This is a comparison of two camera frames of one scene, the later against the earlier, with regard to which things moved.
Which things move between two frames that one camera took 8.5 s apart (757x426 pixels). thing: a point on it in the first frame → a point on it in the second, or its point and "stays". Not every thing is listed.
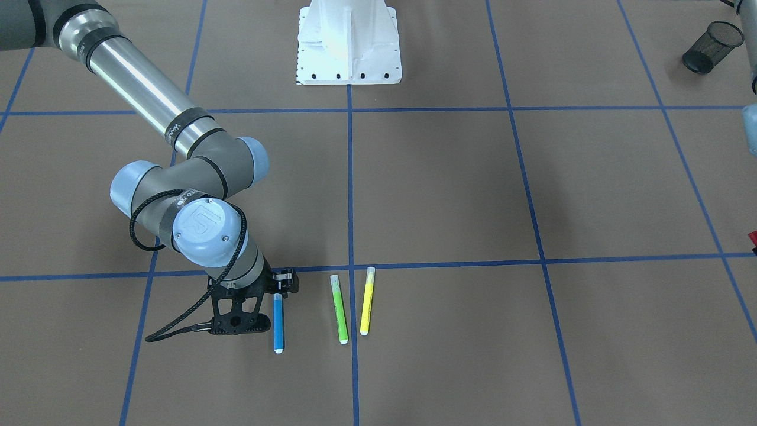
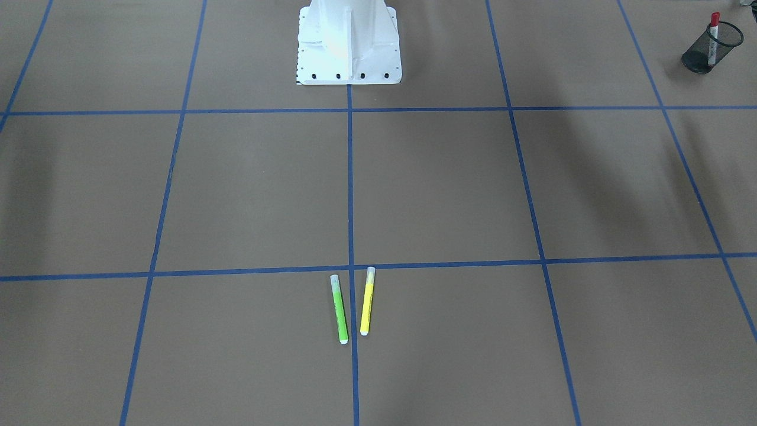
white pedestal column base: [348, 42] stays
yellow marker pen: [366, 302] stays
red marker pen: [753, 235] → [713, 39]
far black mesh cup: [712, 47] stays
